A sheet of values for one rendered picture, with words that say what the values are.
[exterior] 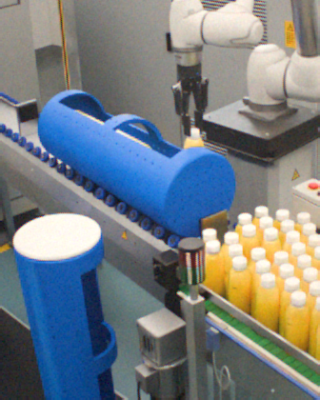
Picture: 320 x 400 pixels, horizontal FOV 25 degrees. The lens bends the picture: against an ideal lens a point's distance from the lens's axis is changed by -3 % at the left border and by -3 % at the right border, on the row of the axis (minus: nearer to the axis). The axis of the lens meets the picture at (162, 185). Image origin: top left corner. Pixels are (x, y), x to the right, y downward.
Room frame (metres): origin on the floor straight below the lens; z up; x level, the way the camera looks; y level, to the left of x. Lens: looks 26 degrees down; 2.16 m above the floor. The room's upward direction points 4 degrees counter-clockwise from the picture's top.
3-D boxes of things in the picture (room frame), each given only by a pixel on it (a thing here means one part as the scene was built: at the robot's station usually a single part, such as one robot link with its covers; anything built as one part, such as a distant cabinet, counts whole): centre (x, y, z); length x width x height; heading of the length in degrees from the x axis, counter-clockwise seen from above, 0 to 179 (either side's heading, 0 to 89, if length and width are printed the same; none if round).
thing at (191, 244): (1.52, -0.06, 1.18); 0.06 x 0.06 x 0.16
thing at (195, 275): (1.52, -0.06, 1.18); 0.06 x 0.06 x 0.05
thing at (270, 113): (2.78, -0.43, 1.13); 0.22 x 0.18 x 0.06; 40
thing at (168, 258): (1.90, -0.01, 0.95); 0.10 x 0.07 x 0.10; 123
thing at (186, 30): (2.20, -0.12, 1.63); 0.13 x 0.11 x 0.16; 57
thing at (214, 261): (1.82, -0.13, 0.98); 0.07 x 0.07 x 0.16
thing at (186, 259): (1.52, -0.06, 1.23); 0.06 x 0.06 x 0.04
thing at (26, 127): (3.16, 0.58, 1.00); 0.10 x 0.04 x 0.15; 123
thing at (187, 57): (2.20, -0.11, 1.52); 0.09 x 0.09 x 0.06
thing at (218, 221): (2.04, -0.15, 0.99); 0.10 x 0.02 x 0.12; 123
